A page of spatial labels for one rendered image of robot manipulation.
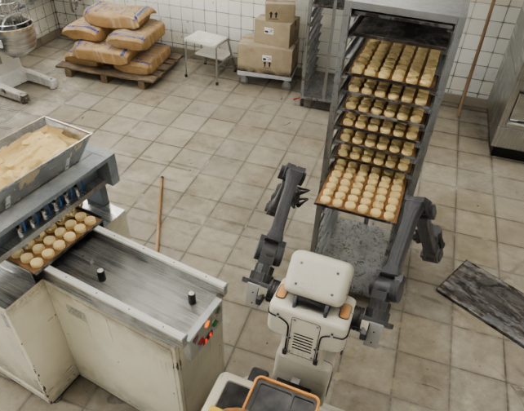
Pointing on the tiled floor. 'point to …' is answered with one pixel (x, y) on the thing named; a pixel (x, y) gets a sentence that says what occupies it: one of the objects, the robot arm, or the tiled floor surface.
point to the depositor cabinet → (37, 324)
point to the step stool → (210, 49)
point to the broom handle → (159, 214)
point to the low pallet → (119, 71)
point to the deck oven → (516, 95)
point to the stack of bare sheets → (492, 302)
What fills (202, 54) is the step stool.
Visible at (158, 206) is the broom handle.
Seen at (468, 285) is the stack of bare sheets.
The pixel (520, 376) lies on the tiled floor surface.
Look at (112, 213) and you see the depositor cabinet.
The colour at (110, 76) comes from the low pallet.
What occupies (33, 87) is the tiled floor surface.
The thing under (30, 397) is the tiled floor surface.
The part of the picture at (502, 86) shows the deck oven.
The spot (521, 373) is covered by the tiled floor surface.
